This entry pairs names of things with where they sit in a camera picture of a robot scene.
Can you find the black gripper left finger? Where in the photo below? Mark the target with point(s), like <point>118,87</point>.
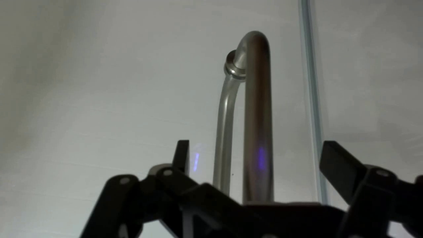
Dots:
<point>176,207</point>

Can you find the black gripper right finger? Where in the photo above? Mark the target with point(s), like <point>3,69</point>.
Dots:
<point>378,203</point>

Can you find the white cabinet door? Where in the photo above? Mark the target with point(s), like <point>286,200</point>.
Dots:
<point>110,88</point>

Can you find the fixed glass shower panel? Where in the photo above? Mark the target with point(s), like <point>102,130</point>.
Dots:
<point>374,80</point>

